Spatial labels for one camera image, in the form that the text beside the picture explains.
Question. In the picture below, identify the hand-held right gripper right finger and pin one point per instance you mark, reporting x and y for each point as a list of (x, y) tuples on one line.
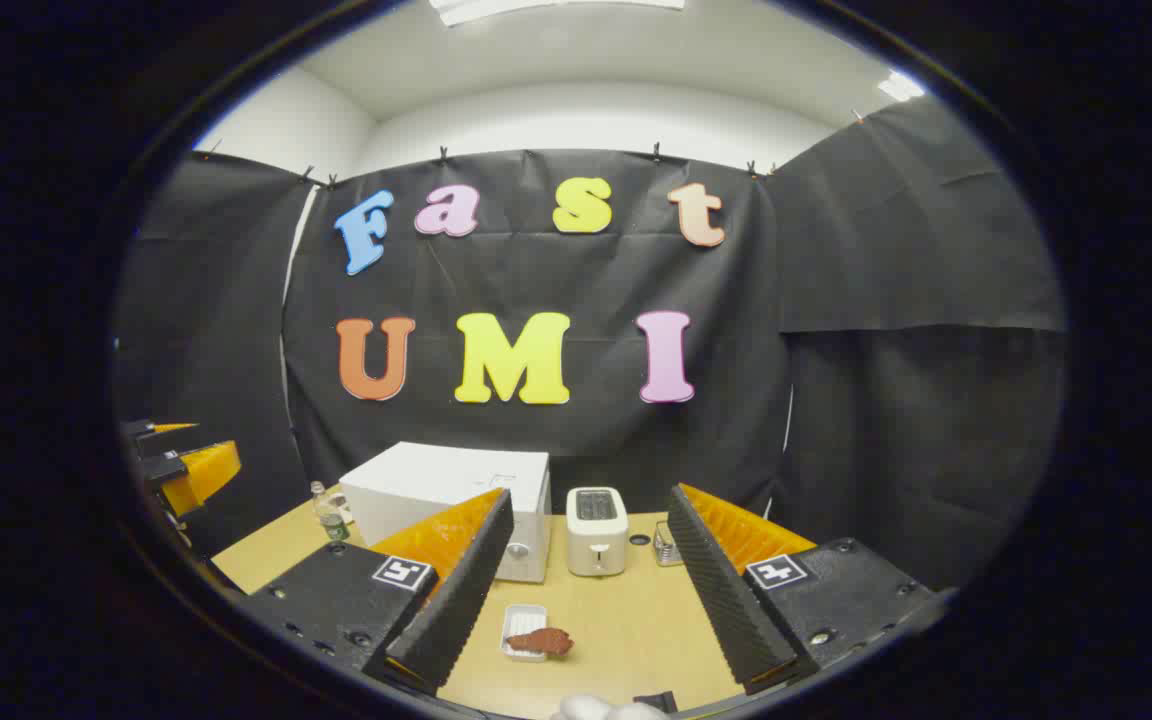
[(726, 610)]

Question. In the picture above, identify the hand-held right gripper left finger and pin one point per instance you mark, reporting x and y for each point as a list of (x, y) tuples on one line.
[(456, 610)]

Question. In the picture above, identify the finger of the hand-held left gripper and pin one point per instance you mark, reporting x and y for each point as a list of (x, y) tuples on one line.
[(201, 472), (172, 428)]

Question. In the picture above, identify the brown meat piece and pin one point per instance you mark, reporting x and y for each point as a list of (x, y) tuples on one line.
[(541, 642)]

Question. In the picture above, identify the white microwave oven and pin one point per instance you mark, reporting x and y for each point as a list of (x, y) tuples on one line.
[(436, 475)]

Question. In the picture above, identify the white rectangular tray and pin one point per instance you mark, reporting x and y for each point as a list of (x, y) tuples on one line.
[(524, 620)]

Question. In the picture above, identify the clear plastic bottle green label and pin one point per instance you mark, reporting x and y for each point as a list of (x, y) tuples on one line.
[(329, 520)]

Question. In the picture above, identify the white toaster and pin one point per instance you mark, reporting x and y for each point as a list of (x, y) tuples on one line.
[(596, 535)]

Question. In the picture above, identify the ceiling light panel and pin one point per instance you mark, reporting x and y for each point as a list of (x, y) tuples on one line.
[(556, 8), (900, 87)]

